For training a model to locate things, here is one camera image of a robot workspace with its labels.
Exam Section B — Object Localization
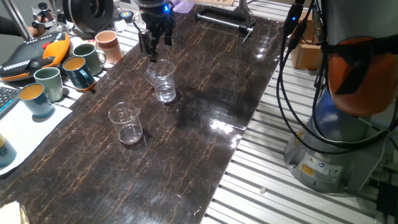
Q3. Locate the black metal clamp stand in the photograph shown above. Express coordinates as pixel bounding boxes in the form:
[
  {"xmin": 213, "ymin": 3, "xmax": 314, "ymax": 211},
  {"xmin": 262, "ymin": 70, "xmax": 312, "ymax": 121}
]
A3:
[{"xmin": 195, "ymin": 0, "xmax": 256, "ymax": 44}]

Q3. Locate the black tape strap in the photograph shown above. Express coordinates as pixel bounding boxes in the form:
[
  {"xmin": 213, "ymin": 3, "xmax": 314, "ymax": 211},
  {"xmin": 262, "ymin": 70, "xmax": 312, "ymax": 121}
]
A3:
[{"xmin": 323, "ymin": 34, "xmax": 398, "ymax": 96}]

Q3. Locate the light green ceramic mug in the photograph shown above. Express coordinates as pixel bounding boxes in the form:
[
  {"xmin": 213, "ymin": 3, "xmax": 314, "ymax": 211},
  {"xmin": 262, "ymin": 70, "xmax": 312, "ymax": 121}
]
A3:
[{"xmin": 33, "ymin": 67, "xmax": 64, "ymax": 103}]

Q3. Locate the white paper sheet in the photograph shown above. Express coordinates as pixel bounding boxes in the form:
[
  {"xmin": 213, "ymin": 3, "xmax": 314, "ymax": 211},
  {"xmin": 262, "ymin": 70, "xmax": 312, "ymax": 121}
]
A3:
[{"xmin": 0, "ymin": 82, "xmax": 73, "ymax": 177}]

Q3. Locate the dark marble pattern mat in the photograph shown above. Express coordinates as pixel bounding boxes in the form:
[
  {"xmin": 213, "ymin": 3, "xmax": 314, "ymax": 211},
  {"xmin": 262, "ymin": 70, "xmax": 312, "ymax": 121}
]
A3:
[{"xmin": 0, "ymin": 6, "xmax": 284, "ymax": 224}]

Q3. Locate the black cable with blue light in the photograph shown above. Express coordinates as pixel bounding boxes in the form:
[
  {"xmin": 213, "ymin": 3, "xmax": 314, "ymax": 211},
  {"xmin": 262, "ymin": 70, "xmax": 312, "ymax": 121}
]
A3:
[{"xmin": 275, "ymin": 0, "xmax": 398, "ymax": 156}]

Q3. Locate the dark sleeved forearm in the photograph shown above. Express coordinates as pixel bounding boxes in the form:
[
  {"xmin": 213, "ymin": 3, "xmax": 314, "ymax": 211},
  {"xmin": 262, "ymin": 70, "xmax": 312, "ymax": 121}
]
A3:
[{"xmin": 0, "ymin": 15, "xmax": 32, "ymax": 37}]

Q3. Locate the black power box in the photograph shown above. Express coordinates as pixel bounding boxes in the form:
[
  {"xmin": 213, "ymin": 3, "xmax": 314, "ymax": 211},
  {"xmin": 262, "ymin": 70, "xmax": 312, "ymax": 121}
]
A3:
[{"xmin": 376, "ymin": 180, "xmax": 398, "ymax": 218}]

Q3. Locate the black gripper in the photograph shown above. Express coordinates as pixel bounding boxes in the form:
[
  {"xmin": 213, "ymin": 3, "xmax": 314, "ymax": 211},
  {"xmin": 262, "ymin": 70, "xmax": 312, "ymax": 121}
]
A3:
[{"xmin": 136, "ymin": 0, "xmax": 177, "ymax": 63}]

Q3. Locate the white paper stack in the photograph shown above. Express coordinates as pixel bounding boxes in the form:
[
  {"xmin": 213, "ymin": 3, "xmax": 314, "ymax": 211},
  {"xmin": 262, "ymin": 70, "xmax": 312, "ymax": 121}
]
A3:
[{"xmin": 0, "ymin": 200, "xmax": 30, "ymax": 224}]

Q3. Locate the purple cloth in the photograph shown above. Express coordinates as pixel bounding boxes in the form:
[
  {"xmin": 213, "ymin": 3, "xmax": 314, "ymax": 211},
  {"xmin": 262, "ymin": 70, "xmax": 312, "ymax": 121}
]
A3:
[{"xmin": 169, "ymin": 0, "xmax": 195, "ymax": 14}]

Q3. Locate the blue mug tan rim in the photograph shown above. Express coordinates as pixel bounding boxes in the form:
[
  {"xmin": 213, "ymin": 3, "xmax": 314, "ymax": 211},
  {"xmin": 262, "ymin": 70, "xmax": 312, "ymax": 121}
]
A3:
[{"xmin": 0, "ymin": 133, "xmax": 17, "ymax": 168}]

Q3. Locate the bare operator hand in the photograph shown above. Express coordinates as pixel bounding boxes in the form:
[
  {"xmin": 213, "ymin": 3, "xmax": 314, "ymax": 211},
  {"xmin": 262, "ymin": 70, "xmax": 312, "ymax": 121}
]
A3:
[{"xmin": 27, "ymin": 13, "xmax": 55, "ymax": 38}]

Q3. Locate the clear glass mug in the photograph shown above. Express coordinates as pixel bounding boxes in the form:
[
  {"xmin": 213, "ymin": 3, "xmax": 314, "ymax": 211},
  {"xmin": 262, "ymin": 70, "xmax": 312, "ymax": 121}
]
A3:
[{"xmin": 144, "ymin": 58, "xmax": 177, "ymax": 103}]

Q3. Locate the dark blue handled mug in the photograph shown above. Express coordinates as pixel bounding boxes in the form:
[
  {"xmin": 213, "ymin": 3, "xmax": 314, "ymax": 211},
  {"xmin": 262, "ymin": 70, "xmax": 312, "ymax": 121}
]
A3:
[{"xmin": 62, "ymin": 56, "xmax": 96, "ymax": 91}]

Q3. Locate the black orange teach pendant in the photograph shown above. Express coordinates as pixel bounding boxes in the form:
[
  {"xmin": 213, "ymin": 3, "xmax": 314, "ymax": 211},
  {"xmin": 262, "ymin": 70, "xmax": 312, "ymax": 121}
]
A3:
[{"xmin": 0, "ymin": 30, "xmax": 71, "ymax": 82}]

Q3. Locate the dark green ceramic mug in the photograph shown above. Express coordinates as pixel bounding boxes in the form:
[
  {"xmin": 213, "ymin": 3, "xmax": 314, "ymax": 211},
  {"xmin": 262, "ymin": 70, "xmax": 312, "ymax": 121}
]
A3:
[{"xmin": 72, "ymin": 43, "xmax": 107, "ymax": 75}]

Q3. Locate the black round disc device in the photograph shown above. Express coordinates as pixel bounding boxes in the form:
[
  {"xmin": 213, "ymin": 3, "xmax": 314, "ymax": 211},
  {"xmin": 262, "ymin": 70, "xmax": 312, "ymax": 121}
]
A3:
[{"xmin": 62, "ymin": 0, "xmax": 114, "ymax": 35}]

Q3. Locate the black keyboard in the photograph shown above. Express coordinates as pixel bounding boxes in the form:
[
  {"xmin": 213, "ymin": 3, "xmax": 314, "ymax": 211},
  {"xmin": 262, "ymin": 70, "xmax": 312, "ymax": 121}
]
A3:
[{"xmin": 0, "ymin": 86, "xmax": 21, "ymax": 118}]

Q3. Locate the clear glass beaker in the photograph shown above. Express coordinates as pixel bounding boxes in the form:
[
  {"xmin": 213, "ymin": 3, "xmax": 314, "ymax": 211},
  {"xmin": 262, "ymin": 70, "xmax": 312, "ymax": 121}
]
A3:
[{"xmin": 108, "ymin": 101, "xmax": 144, "ymax": 146}]

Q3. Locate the metal tripod leg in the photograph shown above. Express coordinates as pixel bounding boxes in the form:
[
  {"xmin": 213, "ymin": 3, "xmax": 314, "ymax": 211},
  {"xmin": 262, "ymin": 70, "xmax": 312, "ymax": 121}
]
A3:
[{"xmin": 1, "ymin": 0, "xmax": 34, "ymax": 41}]

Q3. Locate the pink ceramic mug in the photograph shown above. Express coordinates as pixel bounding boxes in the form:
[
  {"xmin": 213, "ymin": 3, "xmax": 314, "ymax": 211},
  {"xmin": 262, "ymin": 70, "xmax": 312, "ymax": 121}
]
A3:
[{"xmin": 95, "ymin": 30, "xmax": 124, "ymax": 65}]

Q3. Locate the cardboard box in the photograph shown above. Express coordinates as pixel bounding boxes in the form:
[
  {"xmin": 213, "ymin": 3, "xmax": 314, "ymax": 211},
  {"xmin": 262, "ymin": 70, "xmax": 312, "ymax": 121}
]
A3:
[{"xmin": 290, "ymin": 11, "xmax": 324, "ymax": 71}]

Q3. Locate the blue mug yellow inside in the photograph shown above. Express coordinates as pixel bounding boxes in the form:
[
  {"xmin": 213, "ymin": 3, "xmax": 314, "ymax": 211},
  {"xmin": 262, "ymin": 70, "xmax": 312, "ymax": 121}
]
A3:
[{"xmin": 18, "ymin": 83, "xmax": 55, "ymax": 119}]

